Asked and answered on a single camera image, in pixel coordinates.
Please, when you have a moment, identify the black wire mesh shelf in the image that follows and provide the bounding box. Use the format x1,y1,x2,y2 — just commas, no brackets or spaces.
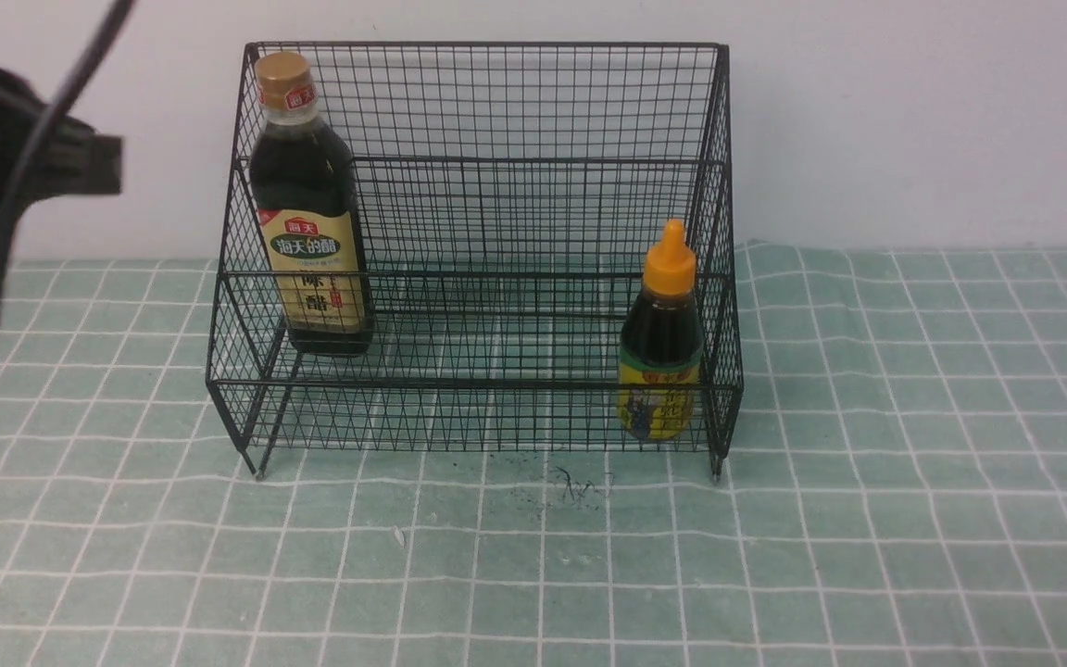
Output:
205,41,745,481

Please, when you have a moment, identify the dark vinegar bottle yellow label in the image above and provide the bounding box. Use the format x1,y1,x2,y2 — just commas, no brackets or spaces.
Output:
248,51,375,358

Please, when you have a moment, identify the orange cap seasoning bottle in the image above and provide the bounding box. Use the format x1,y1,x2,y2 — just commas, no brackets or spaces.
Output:
617,219,704,442

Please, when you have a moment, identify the green checkered tablecloth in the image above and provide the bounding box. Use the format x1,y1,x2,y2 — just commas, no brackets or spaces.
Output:
0,244,1067,666

